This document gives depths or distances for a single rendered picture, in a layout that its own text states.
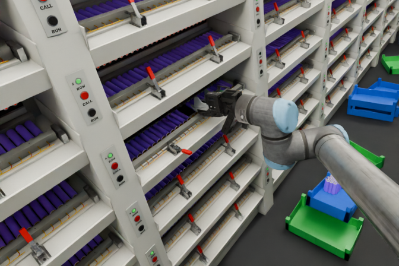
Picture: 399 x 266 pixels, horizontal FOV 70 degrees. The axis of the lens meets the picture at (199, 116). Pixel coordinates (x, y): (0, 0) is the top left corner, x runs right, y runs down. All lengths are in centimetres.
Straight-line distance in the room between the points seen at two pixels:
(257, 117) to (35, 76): 55
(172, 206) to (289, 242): 74
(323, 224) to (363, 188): 102
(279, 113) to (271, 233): 93
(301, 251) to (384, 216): 100
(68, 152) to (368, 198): 62
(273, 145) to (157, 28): 45
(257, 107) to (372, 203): 37
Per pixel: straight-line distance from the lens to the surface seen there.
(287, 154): 86
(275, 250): 155
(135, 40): 72
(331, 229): 164
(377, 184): 64
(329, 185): 174
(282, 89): 157
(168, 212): 101
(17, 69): 64
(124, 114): 76
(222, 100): 91
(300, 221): 165
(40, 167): 70
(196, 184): 107
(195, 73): 91
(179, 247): 117
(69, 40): 63
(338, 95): 239
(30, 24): 61
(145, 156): 88
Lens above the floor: 130
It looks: 31 degrees down
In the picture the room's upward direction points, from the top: 11 degrees counter-clockwise
